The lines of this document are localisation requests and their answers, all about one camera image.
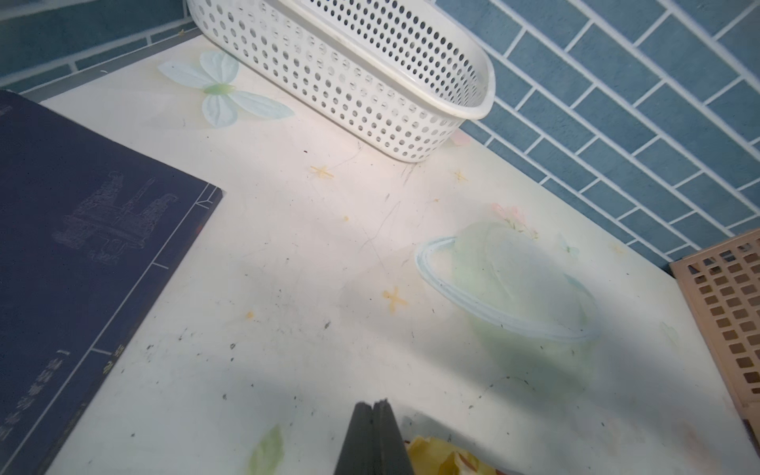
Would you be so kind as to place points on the white perforated plastic basket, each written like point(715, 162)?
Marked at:
point(399, 75)

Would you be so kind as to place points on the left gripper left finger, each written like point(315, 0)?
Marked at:
point(357, 454)

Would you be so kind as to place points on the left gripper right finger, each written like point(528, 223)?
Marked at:
point(389, 453)

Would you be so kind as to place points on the orange plastic file organizer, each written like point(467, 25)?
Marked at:
point(721, 287)

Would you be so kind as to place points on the dark blue book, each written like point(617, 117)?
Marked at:
point(91, 233)

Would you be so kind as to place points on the yellow cartoon car pillowcase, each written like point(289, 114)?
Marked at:
point(433, 456)

